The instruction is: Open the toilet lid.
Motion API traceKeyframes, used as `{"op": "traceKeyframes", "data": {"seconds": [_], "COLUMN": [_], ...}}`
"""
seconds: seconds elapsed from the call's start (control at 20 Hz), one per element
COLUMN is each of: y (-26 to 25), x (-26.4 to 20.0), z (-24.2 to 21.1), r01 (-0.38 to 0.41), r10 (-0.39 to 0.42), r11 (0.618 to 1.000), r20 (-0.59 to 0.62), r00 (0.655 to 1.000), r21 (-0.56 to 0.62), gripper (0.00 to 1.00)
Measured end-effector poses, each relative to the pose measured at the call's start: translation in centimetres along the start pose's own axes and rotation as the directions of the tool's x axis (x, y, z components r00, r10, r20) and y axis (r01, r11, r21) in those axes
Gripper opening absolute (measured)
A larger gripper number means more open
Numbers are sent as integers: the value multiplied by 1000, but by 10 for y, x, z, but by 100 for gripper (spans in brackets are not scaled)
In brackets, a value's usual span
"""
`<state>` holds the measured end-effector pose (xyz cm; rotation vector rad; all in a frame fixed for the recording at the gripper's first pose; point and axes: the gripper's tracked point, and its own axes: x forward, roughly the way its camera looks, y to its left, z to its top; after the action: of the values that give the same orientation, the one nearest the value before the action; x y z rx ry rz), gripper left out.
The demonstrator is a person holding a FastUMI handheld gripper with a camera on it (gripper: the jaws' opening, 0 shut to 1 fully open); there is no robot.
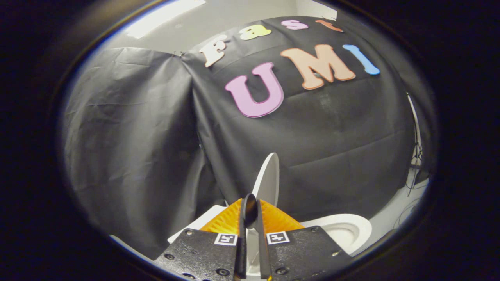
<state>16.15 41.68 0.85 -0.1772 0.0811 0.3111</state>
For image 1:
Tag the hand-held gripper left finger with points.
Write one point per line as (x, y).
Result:
(203, 253)

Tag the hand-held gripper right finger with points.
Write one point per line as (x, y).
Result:
(308, 253)

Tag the white toilet lid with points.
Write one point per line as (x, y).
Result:
(267, 179)

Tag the white toilet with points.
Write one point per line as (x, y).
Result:
(343, 234)

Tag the black backdrop cloth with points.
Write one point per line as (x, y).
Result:
(156, 136)

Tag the black light stand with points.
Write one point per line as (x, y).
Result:
(416, 162)

